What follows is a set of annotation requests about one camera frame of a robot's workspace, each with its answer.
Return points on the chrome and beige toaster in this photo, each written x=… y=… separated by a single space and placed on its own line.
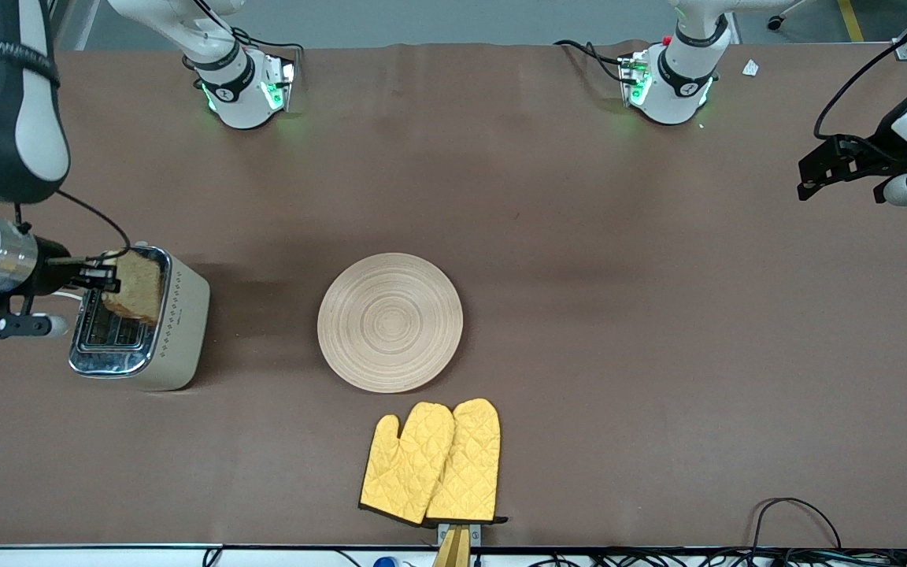
x=182 y=331

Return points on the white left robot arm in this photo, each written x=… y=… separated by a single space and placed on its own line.
x=686 y=79

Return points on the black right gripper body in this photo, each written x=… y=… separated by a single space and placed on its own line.
x=51 y=271

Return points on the black caster wheel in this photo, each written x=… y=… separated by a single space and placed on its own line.
x=775 y=23

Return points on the round wooden plate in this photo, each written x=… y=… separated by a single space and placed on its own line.
x=390 y=323

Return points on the wooden strip with metal bracket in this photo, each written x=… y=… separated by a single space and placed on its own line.
x=453 y=547

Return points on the yellow quilted oven mitt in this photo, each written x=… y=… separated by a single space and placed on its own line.
x=402 y=472
x=469 y=465

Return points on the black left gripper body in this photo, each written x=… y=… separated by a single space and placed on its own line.
x=877 y=157

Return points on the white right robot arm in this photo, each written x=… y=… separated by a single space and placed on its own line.
x=12 y=118

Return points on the small blue object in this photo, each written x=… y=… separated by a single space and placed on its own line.
x=385 y=562

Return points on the brown toast slice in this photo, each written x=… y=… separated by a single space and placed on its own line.
x=138 y=287

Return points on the white paper scrap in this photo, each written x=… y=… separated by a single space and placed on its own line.
x=751 y=68

